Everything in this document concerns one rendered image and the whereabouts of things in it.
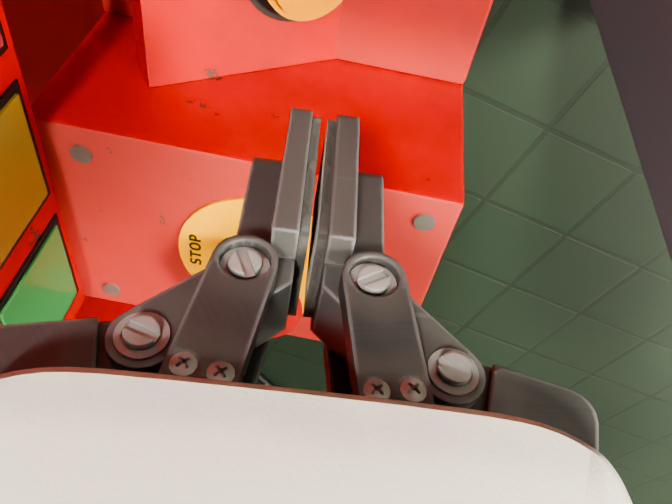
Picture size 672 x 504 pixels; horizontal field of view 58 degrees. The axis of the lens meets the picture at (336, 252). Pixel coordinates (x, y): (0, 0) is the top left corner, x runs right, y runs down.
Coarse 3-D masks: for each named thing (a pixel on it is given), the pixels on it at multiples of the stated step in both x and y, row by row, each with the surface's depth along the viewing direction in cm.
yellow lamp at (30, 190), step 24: (0, 120) 19; (24, 120) 20; (0, 144) 19; (24, 144) 20; (0, 168) 19; (24, 168) 21; (0, 192) 20; (24, 192) 21; (0, 216) 20; (24, 216) 21; (0, 240) 20; (0, 264) 20
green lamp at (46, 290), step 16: (48, 240) 24; (48, 256) 24; (64, 256) 25; (32, 272) 23; (48, 272) 24; (64, 272) 26; (16, 288) 22; (32, 288) 23; (48, 288) 24; (64, 288) 26; (16, 304) 22; (32, 304) 23; (48, 304) 25; (64, 304) 26; (16, 320) 22; (32, 320) 24; (48, 320) 25
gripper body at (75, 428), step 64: (0, 384) 8; (64, 384) 8; (128, 384) 8; (192, 384) 8; (256, 384) 9; (0, 448) 7; (64, 448) 8; (128, 448) 8; (192, 448) 8; (256, 448) 8; (320, 448) 8; (384, 448) 8; (448, 448) 8; (512, 448) 8; (576, 448) 9
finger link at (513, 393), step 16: (496, 368) 11; (496, 384) 11; (512, 384) 11; (528, 384) 11; (544, 384) 11; (480, 400) 11; (496, 400) 11; (512, 400) 11; (528, 400) 11; (544, 400) 11; (560, 400) 11; (576, 400) 11; (528, 416) 11; (544, 416) 11; (560, 416) 11; (576, 416) 11; (592, 416) 11; (576, 432) 10; (592, 432) 10
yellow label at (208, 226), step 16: (208, 208) 23; (224, 208) 23; (240, 208) 23; (192, 224) 24; (208, 224) 24; (224, 224) 24; (192, 240) 25; (208, 240) 25; (192, 256) 26; (208, 256) 25; (192, 272) 26; (304, 272) 25; (304, 288) 26
